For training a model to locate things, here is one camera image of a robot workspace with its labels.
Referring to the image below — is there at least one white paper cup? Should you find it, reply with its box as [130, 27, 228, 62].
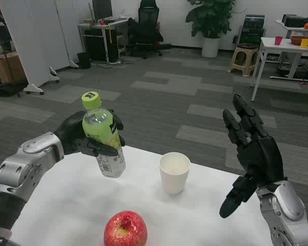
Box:
[159, 152, 191, 195]

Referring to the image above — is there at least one cardboard box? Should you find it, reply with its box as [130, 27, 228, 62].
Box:
[0, 51, 26, 83]

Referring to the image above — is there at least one large green potted plant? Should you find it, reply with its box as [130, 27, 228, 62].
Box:
[185, 0, 236, 39]

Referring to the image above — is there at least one red apple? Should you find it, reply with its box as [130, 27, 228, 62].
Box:
[103, 211, 148, 246]

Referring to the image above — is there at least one beige plastic stool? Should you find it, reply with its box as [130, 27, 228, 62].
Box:
[227, 43, 259, 77]

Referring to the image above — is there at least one white rear table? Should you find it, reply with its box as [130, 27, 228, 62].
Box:
[274, 19, 308, 39]

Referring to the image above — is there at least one black waste bin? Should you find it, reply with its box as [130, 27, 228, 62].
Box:
[76, 52, 91, 69]

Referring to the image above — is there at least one white folding partition screen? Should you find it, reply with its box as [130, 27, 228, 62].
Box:
[0, 0, 80, 95]

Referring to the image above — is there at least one black office chair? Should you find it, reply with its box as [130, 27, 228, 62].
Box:
[128, 0, 172, 59]

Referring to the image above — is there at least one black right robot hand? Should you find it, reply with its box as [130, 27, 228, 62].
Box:
[219, 93, 285, 219]

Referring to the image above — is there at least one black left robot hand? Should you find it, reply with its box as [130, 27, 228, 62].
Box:
[53, 108, 126, 158]

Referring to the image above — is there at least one black camera tripod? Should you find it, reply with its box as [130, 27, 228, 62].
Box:
[0, 5, 23, 98]

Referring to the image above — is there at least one black computer monitor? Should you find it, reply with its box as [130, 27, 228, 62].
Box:
[92, 0, 113, 22]

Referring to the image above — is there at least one green-capped water bottle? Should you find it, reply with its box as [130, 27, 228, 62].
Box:
[81, 91, 127, 179]

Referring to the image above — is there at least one white plant pot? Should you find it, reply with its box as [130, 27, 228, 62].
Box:
[202, 36, 221, 58]

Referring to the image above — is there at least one white side table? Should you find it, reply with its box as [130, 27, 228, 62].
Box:
[251, 37, 308, 103]

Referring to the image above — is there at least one brown woven basket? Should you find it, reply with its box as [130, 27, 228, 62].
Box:
[290, 35, 308, 46]

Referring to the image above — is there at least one white office desk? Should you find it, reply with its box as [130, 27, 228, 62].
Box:
[78, 18, 130, 64]

